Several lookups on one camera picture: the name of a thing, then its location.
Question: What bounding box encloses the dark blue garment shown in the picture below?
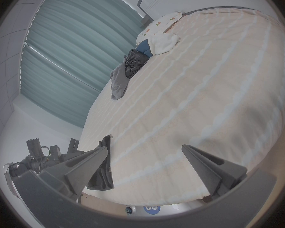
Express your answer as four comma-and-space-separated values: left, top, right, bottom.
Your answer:
136, 39, 155, 57

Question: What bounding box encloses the grey garment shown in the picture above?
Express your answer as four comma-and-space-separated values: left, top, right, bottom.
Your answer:
110, 62, 131, 101

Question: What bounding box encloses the blue-green curtain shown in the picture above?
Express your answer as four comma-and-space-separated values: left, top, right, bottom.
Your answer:
20, 45, 98, 129
24, 0, 149, 92

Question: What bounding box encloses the grey bedside table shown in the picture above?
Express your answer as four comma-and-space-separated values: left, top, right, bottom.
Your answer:
140, 14, 153, 29

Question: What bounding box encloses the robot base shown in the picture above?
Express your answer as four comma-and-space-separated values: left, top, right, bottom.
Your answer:
125, 204, 181, 217

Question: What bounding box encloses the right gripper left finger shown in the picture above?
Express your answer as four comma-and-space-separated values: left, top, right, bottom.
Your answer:
39, 146, 108, 200

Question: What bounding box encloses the white printed pillow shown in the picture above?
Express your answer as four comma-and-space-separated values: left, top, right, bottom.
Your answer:
136, 11, 183, 44

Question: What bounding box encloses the black patterned garment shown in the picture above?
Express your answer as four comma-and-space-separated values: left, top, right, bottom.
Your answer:
124, 48, 149, 78

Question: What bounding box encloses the bed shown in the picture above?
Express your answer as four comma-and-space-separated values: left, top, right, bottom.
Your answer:
79, 0, 285, 207

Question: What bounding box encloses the black T-shirt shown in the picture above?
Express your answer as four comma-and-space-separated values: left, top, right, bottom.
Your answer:
86, 135, 114, 190

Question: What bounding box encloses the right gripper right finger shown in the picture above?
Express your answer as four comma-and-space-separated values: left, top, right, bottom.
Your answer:
182, 144, 247, 198

